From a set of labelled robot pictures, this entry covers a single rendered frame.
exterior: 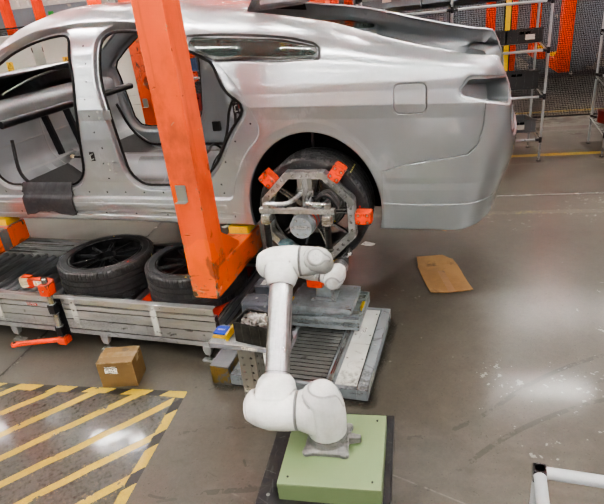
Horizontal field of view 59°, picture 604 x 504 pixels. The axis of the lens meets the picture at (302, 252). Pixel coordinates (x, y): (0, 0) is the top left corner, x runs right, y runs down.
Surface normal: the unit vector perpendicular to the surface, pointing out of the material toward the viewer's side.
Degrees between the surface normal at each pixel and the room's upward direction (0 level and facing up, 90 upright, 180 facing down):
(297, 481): 1
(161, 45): 90
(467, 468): 0
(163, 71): 90
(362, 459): 1
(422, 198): 90
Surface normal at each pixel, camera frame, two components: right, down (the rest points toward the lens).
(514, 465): -0.10, -0.90
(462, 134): -0.22, 0.44
